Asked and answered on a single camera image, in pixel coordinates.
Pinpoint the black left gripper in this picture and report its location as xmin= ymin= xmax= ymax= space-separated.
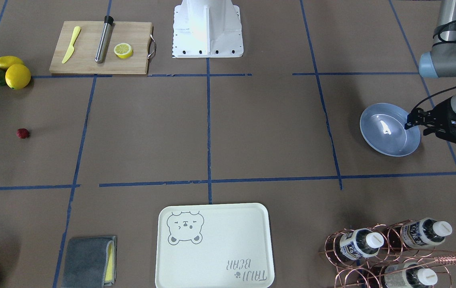
xmin=405 ymin=105 xmax=456 ymax=136

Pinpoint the blue round plate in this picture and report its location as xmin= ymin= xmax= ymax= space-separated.
xmin=360 ymin=103 xmax=421 ymax=157

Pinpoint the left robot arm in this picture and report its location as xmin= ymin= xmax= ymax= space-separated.
xmin=404 ymin=0 xmax=456 ymax=144

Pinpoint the red strawberry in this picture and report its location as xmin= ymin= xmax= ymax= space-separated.
xmin=16 ymin=129 xmax=30 ymax=139

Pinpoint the dark drink bottle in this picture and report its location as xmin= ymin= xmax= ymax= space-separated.
xmin=334 ymin=228 xmax=385 ymax=263
xmin=380 ymin=262 xmax=438 ymax=288
xmin=400 ymin=218 xmax=453 ymax=249

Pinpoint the cream bear tray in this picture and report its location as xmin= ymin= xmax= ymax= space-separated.
xmin=155 ymin=203 xmax=275 ymax=288

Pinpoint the lemon half slice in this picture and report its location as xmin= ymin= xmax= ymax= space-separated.
xmin=114 ymin=43 xmax=133 ymax=59

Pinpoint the wooden cutting board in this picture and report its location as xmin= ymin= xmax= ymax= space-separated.
xmin=49 ymin=21 xmax=153 ymax=75

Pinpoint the steel rod black tip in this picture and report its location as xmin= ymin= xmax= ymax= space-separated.
xmin=94 ymin=15 xmax=114 ymax=64

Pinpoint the yellow plastic knife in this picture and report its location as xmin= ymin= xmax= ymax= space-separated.
xmin=61 ymin=26 xmax=81 ymax=64

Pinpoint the grey folded cloth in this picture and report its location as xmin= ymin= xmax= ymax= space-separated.
xmin=61 ymin=235 xmax=117 ymax=288

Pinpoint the yellow lemon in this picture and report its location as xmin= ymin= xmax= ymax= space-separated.
xmin=0 ymin=55 xmax=24 ymax=71
xmin=5 ymin=64 xmax=32 ymax=90

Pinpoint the copper wire bottle rack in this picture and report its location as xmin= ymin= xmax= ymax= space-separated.
xmin=317 ymin=221 xmax=456 ymax=288

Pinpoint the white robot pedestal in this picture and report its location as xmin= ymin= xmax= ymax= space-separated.
xmin=172 ymin=0 xmax=244 ymax=58

